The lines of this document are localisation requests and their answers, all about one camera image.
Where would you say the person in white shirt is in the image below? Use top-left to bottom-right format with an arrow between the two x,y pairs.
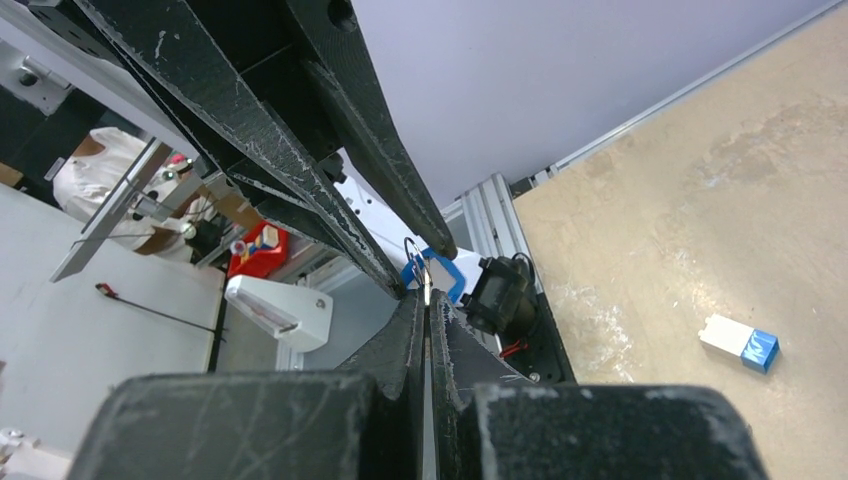
51,127 -> 220,263

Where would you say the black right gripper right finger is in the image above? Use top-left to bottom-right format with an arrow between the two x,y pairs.
429,291 -> 768,479

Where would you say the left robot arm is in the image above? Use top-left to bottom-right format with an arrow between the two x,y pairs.
74,1 -> 536,334

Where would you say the white blue toy block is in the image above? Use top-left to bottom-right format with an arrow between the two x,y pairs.
698,314 -> 780,375

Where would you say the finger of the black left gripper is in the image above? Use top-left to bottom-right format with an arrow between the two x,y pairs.
281,1 -> 458,260
76,1 -> 406,298

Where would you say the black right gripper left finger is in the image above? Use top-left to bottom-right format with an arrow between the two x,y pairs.
69,291 -> 426,479

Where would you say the red bin with blocks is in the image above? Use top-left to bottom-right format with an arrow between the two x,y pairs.
227,222 -> 289,278

